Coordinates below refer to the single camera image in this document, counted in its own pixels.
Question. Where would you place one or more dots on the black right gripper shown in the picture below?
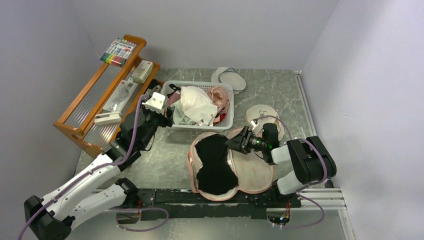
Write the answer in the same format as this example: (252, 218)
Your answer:
(234, 142)

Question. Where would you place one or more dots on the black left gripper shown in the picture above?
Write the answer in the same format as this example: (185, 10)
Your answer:
(168, 120)

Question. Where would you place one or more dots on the white plastic laundry basket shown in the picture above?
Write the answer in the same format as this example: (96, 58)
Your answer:
(224, 125)

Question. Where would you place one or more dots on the floral peach mesh laundry bag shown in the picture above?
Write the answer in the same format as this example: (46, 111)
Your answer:
(254, 175)

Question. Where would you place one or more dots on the black bra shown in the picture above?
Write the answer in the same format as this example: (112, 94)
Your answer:
(215, 176)

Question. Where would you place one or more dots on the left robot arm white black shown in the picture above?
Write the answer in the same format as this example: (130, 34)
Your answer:
(55, 215)

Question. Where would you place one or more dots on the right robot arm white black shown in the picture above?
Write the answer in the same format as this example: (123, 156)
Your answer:
(311, 162)

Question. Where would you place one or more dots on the white cream bra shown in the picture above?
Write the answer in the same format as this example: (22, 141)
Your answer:
(197, 105)

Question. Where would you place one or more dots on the pink satin bra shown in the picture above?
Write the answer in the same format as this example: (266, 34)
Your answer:
(219, 98)

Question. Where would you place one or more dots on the white bag blue trim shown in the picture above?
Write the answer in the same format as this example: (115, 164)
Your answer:
(228, 75)

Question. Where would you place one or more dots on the light green garment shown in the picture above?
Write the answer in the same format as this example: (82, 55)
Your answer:
(179, 117)

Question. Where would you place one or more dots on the black stapler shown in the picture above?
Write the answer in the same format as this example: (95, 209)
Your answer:
(154, 86)

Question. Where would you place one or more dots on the clear plastic packet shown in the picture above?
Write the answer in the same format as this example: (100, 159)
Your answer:
(120, 96)

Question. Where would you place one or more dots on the white green small box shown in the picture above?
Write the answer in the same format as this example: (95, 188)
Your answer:
(142, 71)

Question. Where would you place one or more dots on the white clip tool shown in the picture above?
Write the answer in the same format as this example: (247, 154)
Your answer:
(107, 118)

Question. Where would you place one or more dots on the wooden tiered shelf rack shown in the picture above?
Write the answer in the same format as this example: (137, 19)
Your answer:
(77, 122)

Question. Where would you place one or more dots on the coloured marker pen pack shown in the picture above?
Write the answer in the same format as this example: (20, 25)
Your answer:
(118, 52)

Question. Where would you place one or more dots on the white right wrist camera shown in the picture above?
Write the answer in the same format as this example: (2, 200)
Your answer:
(254, 124)

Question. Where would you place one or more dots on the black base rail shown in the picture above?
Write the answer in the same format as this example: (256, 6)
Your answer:
(184, 203)

